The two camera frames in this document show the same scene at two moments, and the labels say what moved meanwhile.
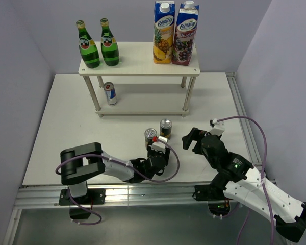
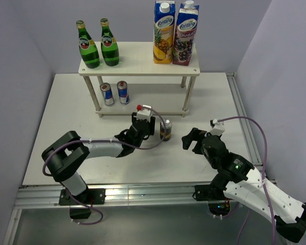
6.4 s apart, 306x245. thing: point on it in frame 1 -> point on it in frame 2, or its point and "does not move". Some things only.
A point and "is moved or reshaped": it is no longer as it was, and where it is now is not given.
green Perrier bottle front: [88, 51] does not move
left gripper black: [166, 154] -> [150, 130]
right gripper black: [195, 134] does not move
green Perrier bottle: [109, 46] does not move
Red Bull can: [110, 93] is moved or reshaped
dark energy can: [166, 128] does not move
